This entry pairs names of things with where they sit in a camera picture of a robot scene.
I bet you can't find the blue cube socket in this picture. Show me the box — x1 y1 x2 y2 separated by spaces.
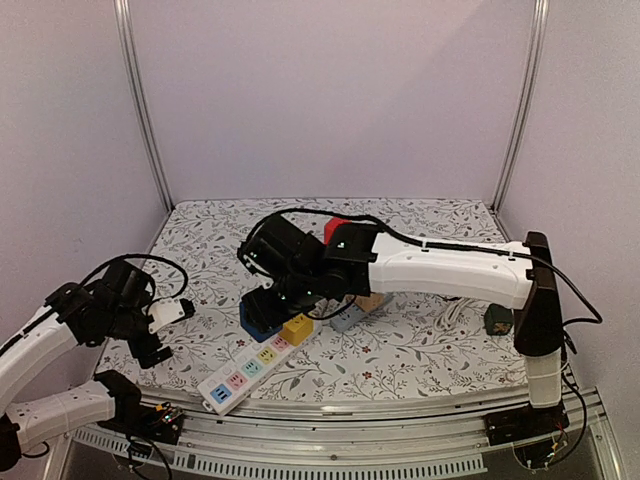
239 303 282 343

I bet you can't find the yellow cube socket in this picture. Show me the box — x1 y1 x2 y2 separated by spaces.
279 314 314 347

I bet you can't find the blue-grey power strip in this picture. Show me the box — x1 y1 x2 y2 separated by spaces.
330 304 366 333

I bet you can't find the white multi-switch power strip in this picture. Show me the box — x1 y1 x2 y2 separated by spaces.
197 320 322 416

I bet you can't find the red cube socket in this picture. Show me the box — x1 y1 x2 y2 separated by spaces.
323 217 350 245

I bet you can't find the beige cube socket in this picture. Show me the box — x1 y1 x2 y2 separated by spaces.
355 293 386 313

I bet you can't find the dark green cube socket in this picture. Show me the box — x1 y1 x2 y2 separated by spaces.
483 304 514 336

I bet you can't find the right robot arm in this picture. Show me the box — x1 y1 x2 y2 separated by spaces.
237 207 603 436

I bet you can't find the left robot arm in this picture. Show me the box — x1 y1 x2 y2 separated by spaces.
1 254 195 471

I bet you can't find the floral table mat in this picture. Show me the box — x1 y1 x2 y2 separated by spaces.
99 197 561 401

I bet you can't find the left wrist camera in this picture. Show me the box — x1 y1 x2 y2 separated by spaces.
148 298 195 334

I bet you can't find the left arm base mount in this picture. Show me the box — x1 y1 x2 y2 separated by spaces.
97 397 185 445

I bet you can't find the white cord of orange strip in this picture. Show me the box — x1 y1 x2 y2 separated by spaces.
437 298 471 331

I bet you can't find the aluminium front rail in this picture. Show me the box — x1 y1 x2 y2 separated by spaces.
42 384 626 480

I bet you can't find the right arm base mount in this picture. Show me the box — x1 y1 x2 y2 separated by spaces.
483 402 569 446

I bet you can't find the left aluminium post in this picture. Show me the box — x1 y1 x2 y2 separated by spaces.
114 0 175 213

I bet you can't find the aluminium post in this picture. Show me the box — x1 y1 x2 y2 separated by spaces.
114 0 175 213
490 0 550 216

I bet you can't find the right aluminium post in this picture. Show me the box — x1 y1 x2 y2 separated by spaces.
490 0 550 216

